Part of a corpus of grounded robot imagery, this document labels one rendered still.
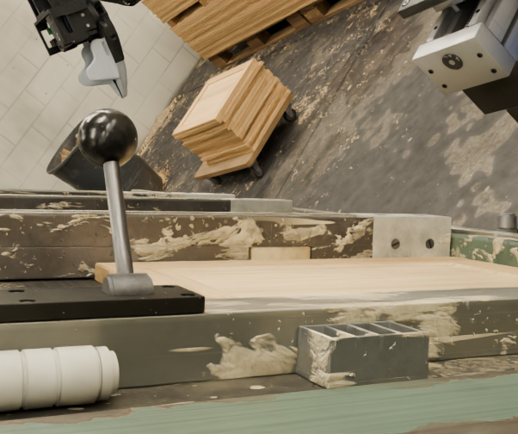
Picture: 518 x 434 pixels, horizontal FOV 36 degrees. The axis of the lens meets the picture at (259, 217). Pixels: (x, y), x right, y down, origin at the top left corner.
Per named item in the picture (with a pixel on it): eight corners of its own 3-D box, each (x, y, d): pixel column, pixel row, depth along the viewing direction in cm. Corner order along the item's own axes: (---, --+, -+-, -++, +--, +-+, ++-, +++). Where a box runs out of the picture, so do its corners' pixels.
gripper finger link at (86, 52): (90, 113, 120) (62, 56, 119) (123, 98, 123) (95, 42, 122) (98, 108, 118) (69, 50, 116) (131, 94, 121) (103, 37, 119)
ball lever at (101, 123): (171, 296, 46) (141, 98, 51) (105, 299, 44) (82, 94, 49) (151, 319, 49) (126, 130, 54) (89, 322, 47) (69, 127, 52)
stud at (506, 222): (520, 236, 107) (521, 213, 107) (506, 236, 106) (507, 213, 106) (507, 234, 109) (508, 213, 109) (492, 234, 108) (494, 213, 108)
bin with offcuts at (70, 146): (181, 166, 542) (105, 104, 517) (141, 227, 523) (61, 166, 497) (149, 176, 585) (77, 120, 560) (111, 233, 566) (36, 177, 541)
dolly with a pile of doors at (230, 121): (309, 104, 436) (256, 54, 421) (265, 180, 417) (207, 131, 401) (250, 125, 488) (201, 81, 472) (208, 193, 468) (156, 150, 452)
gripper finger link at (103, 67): (98, 108, 118) (69, 50, 116) (131, 94, 121) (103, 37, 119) (106, 104, 115) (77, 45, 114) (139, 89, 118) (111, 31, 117)
